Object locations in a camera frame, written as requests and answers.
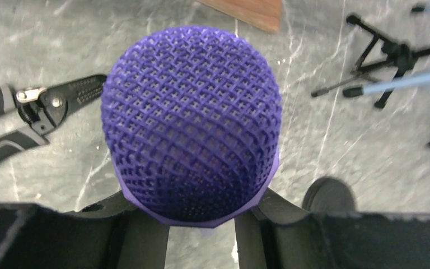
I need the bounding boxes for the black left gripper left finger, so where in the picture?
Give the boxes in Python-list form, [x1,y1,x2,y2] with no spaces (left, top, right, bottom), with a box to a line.
[0,192,169,269]

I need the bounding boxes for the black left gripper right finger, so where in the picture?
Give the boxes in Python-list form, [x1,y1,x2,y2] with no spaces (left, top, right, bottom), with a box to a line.
[235,190,430,268]

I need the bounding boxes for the black round-base mic stand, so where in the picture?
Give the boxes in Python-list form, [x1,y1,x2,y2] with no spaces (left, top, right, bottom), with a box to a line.
[301,176,356,212]

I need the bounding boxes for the purple microphone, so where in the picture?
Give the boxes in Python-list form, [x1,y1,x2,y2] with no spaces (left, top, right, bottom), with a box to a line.
[101,26,282,229]

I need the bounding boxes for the black tripod mic stand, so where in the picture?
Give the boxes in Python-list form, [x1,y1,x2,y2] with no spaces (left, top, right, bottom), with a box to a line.
[310,13,430,110]

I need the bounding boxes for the light blue music stand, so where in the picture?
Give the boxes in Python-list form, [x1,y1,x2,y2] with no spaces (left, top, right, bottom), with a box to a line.
[342,2,430,149]

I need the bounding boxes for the wooden board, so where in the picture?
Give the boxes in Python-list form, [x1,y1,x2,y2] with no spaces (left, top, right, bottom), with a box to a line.
[198,0,282,33]

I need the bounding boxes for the black wire stripper pliers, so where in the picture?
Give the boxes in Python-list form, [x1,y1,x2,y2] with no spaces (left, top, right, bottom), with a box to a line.
[0,74,107,162]

